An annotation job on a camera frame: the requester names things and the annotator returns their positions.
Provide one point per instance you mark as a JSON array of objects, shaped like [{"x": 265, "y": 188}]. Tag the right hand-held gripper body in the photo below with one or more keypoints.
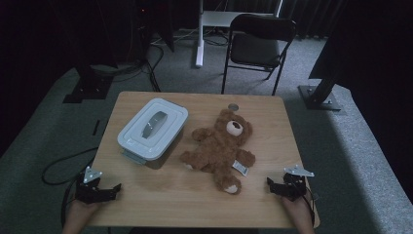
[{"x": 293, "y": 188}]

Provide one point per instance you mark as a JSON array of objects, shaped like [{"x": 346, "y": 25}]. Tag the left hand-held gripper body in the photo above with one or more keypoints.
[{"x": 89, "y": 193}]

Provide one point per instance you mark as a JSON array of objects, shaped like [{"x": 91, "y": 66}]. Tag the transparent brown storage box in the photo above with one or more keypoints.
[{"x": 133, "y": 157}]

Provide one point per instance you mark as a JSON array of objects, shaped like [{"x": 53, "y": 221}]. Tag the brown teddy bear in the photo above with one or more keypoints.
[{"x": 220, "y": 149}]

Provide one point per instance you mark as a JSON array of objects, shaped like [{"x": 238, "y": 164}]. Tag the white storage box lid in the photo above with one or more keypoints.
[{"x": 152, "y": 128}]

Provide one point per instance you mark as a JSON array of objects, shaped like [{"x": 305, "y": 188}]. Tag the person's left hand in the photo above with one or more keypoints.
[{"x": 81, "y": 213}]

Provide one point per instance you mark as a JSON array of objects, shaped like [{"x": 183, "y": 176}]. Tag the person's right hand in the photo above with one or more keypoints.
[{"x": 297, "y": 211}]

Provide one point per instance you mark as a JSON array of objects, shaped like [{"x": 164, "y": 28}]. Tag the grey tape piece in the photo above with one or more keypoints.
[{"x": 315, "y": 196}]

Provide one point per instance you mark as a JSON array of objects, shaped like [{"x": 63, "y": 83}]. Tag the black strip on floor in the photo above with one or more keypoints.
[{"x": 96, "y": 127}]

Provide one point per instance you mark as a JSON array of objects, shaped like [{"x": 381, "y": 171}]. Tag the grey round table grommet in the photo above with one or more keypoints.
[{"x": 233, "y": 107}]

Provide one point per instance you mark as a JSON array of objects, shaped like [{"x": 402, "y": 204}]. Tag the black metal stand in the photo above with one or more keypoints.
[
  {"x": 319, "y": 99},
  {"x": 89, "y": 86}
]

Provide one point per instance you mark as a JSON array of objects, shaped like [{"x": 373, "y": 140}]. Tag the black folding chair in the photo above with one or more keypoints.
[{"x": 256, "y": 48}]

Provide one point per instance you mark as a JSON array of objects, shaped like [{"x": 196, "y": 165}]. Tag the dark curtain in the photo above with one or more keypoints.
[{"x": 308, "y": 19}]

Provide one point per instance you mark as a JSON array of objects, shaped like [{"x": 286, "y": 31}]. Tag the white desk frame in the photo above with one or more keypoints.
[{"x": 200, "y": 48}]

